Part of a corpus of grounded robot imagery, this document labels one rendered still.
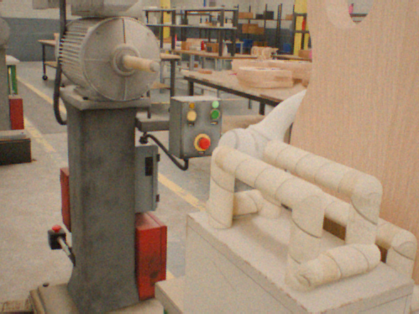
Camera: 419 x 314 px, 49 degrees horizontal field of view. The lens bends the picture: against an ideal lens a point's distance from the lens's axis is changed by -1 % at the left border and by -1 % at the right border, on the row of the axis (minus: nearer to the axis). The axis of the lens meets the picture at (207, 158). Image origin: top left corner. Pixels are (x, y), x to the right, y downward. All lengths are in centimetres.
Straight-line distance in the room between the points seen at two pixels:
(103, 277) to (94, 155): 48
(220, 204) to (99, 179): 109
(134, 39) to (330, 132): 88
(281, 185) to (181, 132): 109
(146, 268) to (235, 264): 130
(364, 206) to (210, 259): 22
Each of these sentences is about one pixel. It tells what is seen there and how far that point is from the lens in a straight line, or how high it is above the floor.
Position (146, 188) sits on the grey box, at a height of 76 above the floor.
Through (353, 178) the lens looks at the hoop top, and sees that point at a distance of 53.
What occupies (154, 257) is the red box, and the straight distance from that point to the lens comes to 185.
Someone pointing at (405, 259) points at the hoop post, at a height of 110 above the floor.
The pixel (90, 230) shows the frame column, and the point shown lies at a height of 64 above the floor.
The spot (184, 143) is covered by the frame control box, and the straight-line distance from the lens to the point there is 157.
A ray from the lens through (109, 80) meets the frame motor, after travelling 145.
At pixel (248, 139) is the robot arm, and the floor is 111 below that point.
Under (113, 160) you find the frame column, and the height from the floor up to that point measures 89.
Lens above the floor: 136
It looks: 16 degrees down
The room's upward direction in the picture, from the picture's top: 3 degrees clockwise
